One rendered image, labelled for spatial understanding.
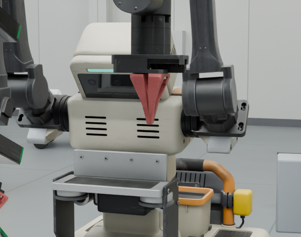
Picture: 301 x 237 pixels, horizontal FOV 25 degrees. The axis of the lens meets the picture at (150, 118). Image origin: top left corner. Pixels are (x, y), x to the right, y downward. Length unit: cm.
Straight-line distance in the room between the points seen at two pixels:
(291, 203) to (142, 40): 39
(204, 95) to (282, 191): 73
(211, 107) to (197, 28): 16
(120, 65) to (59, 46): 1079
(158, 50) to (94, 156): 63
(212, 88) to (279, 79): 934
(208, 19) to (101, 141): 39
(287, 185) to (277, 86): 1006
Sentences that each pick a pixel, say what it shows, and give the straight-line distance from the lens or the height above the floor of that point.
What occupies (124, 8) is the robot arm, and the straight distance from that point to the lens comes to 89.
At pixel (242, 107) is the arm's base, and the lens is 152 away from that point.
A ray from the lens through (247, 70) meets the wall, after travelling 1077.
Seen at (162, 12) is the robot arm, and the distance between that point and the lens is 96.
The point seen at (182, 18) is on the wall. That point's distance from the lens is 1099.
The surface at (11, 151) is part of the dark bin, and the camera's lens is 89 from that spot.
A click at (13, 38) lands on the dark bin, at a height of 135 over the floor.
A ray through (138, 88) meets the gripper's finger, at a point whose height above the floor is 128.
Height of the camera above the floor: 135
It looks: 7 degrees down
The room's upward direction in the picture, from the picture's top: straight up
